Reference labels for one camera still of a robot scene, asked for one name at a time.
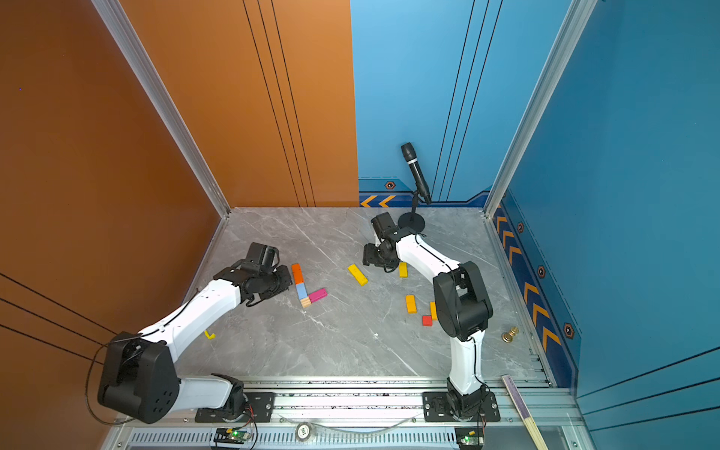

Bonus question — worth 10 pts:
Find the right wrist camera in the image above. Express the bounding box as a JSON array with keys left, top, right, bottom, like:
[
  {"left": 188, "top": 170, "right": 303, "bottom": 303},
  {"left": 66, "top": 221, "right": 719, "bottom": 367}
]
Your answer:
[{"left": 370, "top": 212, "right": 399, "bottom": 241}]

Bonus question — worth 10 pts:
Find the aluminium front rail frame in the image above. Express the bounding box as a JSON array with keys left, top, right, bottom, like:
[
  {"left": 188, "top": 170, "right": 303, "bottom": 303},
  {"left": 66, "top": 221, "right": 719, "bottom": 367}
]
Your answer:
[{"left": 103, "top": 377, "right": 594, "bottom": 449}]

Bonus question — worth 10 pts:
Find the left green circuit board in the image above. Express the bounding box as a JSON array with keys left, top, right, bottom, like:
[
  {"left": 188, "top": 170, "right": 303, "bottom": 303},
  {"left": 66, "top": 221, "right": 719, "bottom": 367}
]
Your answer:
[{"left": 213, "top": 429, "right": 254, "bottom": 448}]

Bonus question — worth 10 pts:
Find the yellow-orange block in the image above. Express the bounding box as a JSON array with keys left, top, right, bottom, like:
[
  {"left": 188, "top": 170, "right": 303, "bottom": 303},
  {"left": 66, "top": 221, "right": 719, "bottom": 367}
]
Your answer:
[{"left": 405, "top": 294, "right": 417, "bottom": 314}]

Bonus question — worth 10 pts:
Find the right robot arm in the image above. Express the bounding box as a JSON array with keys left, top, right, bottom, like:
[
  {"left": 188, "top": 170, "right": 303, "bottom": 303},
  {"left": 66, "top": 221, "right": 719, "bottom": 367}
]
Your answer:
[{"left": 362, "top": 231, "right": 501, "bottom": 422}]

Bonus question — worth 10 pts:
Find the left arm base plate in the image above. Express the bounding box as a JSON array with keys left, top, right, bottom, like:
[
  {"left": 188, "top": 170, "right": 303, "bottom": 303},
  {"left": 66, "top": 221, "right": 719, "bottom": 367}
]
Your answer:
[{"left": 194, "top": 392, "right": 275, "bottom": 424}]

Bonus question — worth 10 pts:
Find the black microphone on stand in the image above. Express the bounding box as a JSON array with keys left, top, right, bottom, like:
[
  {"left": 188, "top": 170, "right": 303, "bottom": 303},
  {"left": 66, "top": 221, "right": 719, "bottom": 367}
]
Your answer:
[{"left": 399, "top": 142, "right": 432, "bottom": 234}]

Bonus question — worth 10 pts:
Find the magenta block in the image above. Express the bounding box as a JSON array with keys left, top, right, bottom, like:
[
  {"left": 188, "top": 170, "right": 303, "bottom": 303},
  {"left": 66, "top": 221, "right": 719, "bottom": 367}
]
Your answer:
[{"left": 309, "top": 288, "right": 328, "bottom": 303}]

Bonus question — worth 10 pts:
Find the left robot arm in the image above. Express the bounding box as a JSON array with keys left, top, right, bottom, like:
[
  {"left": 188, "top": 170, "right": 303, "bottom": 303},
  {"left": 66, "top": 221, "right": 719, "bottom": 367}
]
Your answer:
[{"left": 97, "top": 265, "right": 293, "bottom": 424}]

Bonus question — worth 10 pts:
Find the right green circuit board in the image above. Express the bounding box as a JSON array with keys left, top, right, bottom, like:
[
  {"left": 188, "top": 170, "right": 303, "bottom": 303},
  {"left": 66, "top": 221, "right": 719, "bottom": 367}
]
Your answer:
[{"left": 455, "top": 427, "right": 485, "bottom": 450}]

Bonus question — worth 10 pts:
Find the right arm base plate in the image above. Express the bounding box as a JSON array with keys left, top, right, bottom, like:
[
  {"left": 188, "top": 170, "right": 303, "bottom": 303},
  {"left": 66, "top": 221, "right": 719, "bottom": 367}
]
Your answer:
[{"left": 422, "top": 391, "right": 501, "bottom": 424}]

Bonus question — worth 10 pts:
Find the folded fan stick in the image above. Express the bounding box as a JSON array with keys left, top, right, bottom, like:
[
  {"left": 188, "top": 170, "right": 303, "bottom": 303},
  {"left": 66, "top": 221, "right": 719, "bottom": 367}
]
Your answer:
[{"left": 502, "top": 375, "right": 549, "bottom": 450}]

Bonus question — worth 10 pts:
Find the long yellow block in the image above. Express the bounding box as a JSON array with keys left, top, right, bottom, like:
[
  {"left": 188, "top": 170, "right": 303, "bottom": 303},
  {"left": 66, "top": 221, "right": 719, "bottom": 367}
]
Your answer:
[{"left": 348, "top": 264, "right": 369, "bottom": 286}]

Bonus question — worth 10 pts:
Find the orange long block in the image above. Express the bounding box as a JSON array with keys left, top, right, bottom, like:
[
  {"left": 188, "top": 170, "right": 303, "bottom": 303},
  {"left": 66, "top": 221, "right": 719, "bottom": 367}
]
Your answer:
[{"left": 292, "top": 264, "right": 304, "bottom": 285}]

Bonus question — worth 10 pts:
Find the orange-yellow block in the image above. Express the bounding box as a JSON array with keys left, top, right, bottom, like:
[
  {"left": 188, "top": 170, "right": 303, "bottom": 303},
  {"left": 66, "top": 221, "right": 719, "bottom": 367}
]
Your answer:
[{"left": 429, "top": 302, "right": 438, "bottom": 321}]

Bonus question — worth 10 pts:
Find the brass knob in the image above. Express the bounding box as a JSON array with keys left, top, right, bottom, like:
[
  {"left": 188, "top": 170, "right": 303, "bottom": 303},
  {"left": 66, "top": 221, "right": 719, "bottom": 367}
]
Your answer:
[{"left": 502, "top": 326, "right": 519, "bottom": 343}]

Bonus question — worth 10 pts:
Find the light blue block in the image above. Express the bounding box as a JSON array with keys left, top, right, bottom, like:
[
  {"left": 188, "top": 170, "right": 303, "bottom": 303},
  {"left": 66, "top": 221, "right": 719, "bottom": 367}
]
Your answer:
[{"left": 295, "top": 283, "right": 308, "bottom": 300}]

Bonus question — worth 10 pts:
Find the green circuit board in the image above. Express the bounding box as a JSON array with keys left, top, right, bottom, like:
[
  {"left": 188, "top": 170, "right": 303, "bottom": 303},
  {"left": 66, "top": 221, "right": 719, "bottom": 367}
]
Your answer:
[
  {"left": 455, "top": 427, "right": 485, "bottom": 450},
  {"left": 213, "top": 429, "right": 254, "bottom": 448}
]

